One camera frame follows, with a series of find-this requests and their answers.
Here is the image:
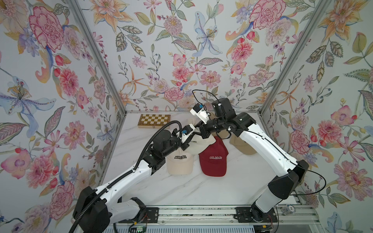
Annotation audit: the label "red Colorado cap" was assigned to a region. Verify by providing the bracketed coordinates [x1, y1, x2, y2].
[199, 136, 229, 177]

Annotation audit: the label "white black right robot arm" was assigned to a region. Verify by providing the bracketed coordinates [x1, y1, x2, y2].
[190, 98, 309, 216]

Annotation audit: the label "wooden chessboard box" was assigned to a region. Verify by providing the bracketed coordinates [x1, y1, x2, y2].
[138, 114, 171, 129]

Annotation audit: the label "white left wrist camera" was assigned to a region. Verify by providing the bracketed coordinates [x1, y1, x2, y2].
[180, 124, 195, 143]

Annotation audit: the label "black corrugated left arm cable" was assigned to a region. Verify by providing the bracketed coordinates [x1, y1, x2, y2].
[68, 120, 183, 233]

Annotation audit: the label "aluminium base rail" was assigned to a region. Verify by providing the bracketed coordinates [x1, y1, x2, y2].
[110, 205, 321, 226]

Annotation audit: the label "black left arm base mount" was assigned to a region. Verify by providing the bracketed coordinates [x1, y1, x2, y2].
[119, 197, 159, 224]

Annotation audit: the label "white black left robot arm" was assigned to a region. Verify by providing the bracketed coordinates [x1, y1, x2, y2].
[70, 129, 195, 233]

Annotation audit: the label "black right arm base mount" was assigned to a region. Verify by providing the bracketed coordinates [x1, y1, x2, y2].
[233, 206, 278, 223]

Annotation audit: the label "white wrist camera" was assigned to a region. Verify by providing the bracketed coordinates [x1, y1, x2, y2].
[190, 103, 210, 124]
[180, 124, 195, 143]

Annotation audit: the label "tan cap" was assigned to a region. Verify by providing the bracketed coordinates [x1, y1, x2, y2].
[213, 130, 231, 140]
[230, 135, 256, 155]

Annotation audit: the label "cream Colorado cap front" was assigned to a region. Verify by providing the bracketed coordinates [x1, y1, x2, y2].
[166, 150, 194, 175]

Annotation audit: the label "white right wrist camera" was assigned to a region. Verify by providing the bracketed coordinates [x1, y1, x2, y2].
[190, 103, 210, 124]

